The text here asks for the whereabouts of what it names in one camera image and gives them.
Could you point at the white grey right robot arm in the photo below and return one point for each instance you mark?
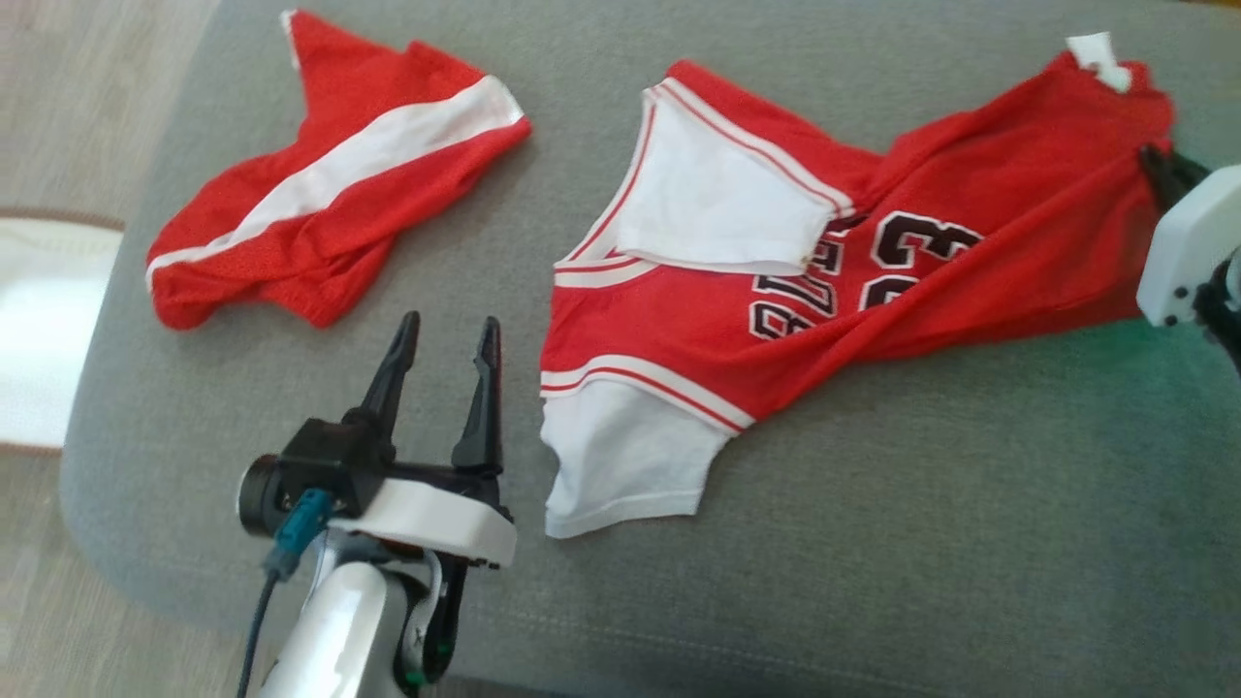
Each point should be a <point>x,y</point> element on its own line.
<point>1226,310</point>

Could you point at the red shorts with white stripe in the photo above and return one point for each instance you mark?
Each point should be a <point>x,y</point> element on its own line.
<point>320,233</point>

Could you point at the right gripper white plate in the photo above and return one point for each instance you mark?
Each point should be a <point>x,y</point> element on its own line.
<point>1193,242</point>

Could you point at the large grey sofa seat cushion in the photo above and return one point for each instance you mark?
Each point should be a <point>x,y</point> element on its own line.
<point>873,504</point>

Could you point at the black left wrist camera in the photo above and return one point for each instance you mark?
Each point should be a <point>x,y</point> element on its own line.
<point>325,460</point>

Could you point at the red jersey with white sleeves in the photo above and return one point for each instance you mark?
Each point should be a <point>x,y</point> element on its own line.
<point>1018,174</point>

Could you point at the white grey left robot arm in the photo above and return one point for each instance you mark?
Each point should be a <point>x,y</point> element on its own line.
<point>339,630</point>

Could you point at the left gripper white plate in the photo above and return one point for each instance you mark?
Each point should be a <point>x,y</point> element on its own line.
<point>436,514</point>

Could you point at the white rug with brown edge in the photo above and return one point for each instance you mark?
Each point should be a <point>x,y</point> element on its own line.
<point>53,330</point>

